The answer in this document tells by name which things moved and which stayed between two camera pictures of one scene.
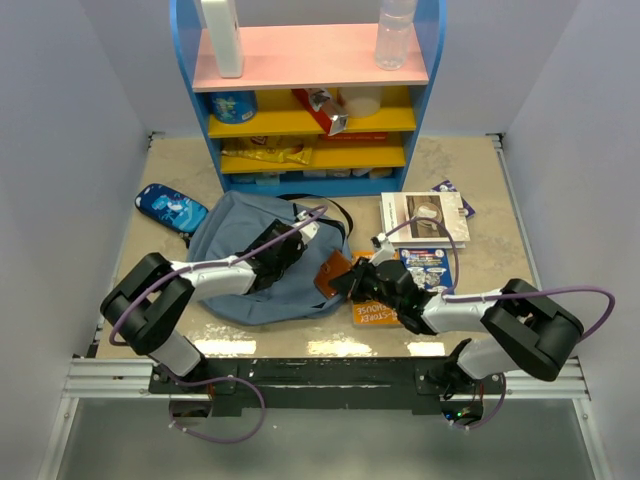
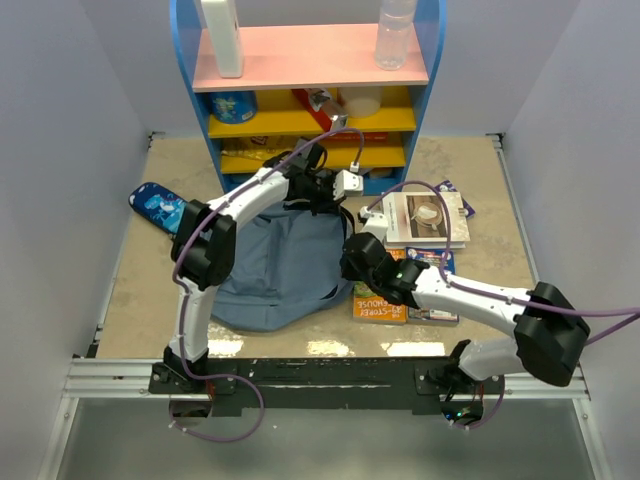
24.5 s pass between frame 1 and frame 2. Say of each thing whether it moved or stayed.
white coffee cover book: stayed
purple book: stayed
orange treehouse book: stayed
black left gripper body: moved
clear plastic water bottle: stayed
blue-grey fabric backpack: moved
